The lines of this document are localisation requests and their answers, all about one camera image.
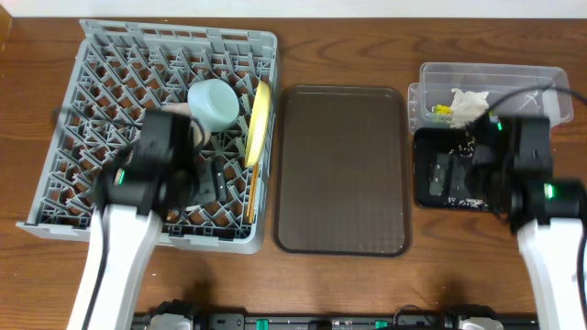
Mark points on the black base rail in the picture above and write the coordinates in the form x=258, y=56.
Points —
x=183, y=315

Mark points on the crumpled white napkin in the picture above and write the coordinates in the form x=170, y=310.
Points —
x=467, y=106

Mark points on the yellow green wrapper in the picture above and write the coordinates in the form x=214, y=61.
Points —
x=443, y=113

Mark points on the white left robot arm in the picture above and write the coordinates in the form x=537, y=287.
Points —
x=133, y=195

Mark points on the yellow round plate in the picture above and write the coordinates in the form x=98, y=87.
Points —
x=258, y=123

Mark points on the pink white bowl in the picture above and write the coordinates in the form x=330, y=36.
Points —
x=183, y=110

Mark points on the black waste tray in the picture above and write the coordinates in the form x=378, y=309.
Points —
x=428, y=142

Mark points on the clear plastic waste bin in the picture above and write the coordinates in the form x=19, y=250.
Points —
x=436, y=79

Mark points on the wooden chopstick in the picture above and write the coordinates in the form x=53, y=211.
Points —
x=252, y=192

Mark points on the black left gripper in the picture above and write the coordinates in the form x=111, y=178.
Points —
x=215, y=181

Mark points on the spilled rice food waste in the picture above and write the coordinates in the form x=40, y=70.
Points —
x=465, y=150

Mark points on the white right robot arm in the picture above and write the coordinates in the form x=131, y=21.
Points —
x=548, y=218

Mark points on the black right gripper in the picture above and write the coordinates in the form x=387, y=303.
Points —
x=458, y=166

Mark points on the dark brown serving tray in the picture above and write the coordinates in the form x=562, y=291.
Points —
x=344, y=183

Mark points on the grey plastic dishwasher rack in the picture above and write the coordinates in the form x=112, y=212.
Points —
x=123, y=69

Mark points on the light blue bowl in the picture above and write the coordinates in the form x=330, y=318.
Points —
x=214, y=104

